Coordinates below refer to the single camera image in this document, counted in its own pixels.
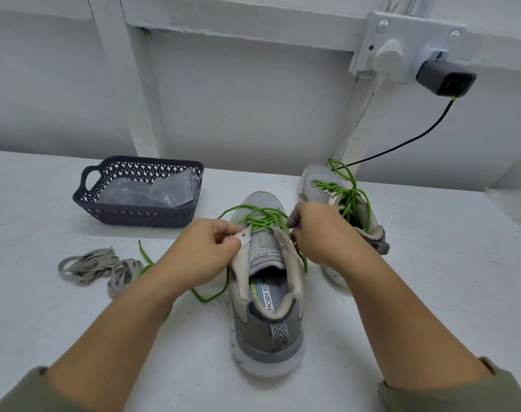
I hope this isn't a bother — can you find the dark plastic lattice basket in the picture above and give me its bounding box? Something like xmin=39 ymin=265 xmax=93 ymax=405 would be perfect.
xmin=72 ymin=155 xmax=205 ymax=228

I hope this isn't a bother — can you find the person's right forearm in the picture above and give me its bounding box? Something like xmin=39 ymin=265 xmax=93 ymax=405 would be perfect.
xmin=346 ymin=253 xmax=521 ymax=412

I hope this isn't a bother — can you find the gray charger adapter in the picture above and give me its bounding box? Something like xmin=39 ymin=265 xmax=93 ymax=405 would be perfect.
xmin=416 ymin=58 xmax=478 ymax=98

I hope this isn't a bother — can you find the person's right hand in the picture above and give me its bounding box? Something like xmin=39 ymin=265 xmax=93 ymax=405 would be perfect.
xmin=286 ymin=200 xmax=384 ymax=278

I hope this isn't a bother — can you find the white plug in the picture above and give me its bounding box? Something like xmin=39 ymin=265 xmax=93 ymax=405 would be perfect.
xmin=371 ymin=38 xmax=406 ymax=77

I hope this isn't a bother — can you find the person's left forearm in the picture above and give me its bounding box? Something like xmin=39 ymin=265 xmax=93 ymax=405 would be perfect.
xmin=0 ymin=274 xmax=188 ymax=412

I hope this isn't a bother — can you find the black cable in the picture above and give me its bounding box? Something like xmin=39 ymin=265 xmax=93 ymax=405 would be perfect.
xmin=342 ymin=96 xmax=458 ymax=169

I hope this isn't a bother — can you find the white cable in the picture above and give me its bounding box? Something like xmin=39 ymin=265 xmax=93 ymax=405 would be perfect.
xmin=336 ymin=75 xmax=384 ymax=164

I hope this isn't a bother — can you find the clear plastic bag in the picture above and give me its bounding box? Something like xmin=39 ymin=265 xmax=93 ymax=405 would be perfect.
xmin=97 ymin=169 xmax=200 ymax=208

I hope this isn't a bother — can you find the green shoelace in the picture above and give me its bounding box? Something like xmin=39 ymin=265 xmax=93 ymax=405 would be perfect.
xmin=137 ymin=204 xmax=310 ymax=304
xmin=312 ymin=159 xmax=374 ymax=232

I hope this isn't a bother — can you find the person's left hand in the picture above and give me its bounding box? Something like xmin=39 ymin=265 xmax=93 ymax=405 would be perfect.
xmin=154 ymin=219 xmax=245 ymax=297

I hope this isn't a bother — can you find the gray sneaker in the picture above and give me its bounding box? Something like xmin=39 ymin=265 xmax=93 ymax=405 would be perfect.
xmin=298 ymin=164 xmax=390 ymax=290
xmin=227 ymin=191 xmax=306 ymax=379

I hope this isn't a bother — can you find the white wall socket plate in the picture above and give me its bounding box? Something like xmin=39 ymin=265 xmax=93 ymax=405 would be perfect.
xmin=350 ymin=11 xmax=469 ymax=82

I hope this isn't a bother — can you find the beige shoelace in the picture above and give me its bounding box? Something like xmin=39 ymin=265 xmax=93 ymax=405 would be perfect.
xmin=58 ymin=247 xmax=120 ymax=286
xmin=106 ymin=258 xmax=145 ymax=299

